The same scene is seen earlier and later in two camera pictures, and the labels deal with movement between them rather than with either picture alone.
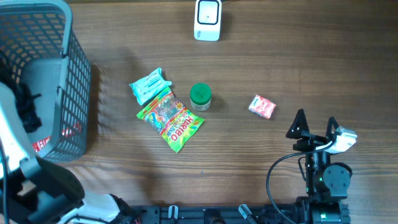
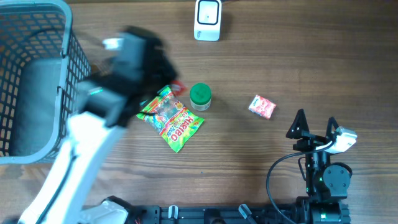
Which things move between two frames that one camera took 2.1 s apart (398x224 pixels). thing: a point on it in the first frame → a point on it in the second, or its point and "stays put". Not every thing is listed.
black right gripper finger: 300,127 stays put
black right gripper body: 312,142 stays put
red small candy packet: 262,106 stays put
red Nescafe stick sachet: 76,128 → 178,87
